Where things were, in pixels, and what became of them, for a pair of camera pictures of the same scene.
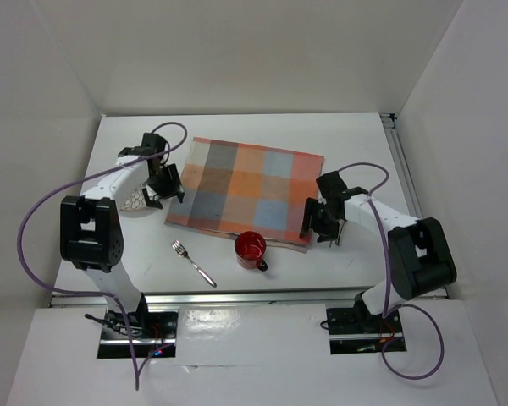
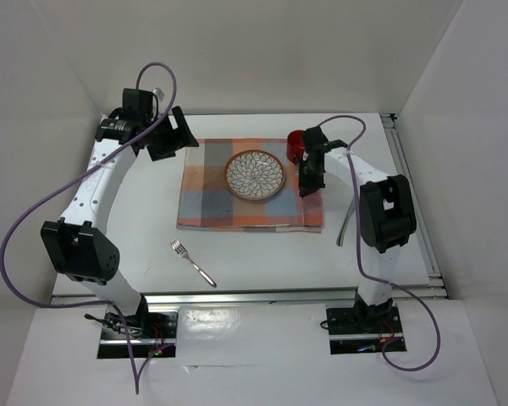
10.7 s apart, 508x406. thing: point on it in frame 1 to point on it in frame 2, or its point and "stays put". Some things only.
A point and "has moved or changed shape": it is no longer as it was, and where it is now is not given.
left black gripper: (173, 184) to (176, 139)
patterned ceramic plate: (137, 200) to (255, 174)
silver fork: (181, 250) stays put
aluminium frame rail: (401, 159) stays put
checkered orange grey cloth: (228, 189) has moved or changed shape
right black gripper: (328, 233) to (308, 186)
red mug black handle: (250, 247) to (295, 147)
